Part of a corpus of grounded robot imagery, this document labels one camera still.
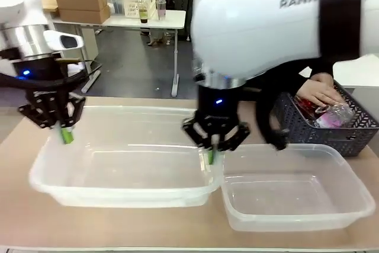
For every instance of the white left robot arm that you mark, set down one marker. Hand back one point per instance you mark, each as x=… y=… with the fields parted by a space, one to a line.
x=17 y=13

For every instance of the person's left forearm black sleeve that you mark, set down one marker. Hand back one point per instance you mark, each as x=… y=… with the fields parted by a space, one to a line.
x=284 y=70

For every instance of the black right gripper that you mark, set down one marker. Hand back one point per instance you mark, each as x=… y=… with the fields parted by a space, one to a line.
x=217 y=102

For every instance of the person's left hand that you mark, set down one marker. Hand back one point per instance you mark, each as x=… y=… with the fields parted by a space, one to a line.
x=318 y=90

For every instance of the large clear plastic bin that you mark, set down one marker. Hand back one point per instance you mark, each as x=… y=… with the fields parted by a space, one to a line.
x=127 y=173

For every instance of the green drink cup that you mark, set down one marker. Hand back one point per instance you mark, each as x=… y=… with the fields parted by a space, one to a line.
x=143 y=13

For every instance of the large cardboard box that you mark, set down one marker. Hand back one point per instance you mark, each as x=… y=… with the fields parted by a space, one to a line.
x=86 y=14

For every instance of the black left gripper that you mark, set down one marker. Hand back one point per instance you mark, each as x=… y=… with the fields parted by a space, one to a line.
x=41 y=75

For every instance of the small clear plastic bin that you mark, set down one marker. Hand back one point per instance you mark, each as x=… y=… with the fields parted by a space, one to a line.
x=296 y=196

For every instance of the dark woven plastic basket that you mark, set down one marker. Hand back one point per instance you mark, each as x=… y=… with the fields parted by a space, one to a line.
x=299 y=130

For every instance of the medium cardboard box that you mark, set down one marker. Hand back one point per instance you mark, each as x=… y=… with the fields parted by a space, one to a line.
x=83 y=0

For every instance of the pink drink cup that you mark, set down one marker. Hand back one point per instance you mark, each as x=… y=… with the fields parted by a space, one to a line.
x=161 y=10

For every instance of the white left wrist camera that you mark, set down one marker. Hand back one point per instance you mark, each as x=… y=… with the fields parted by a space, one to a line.
x=63 y=40

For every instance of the crushed bottle with pink label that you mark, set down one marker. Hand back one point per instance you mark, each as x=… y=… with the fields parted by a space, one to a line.
x=334 y=115

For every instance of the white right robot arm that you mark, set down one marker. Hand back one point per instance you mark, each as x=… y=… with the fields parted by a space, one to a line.
x=251 y=19

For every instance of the white folding table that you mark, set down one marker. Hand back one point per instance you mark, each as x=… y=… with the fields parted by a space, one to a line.
x=165 y=20

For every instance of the white side desk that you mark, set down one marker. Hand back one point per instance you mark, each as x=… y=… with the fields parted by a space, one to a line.
x=358 y=72

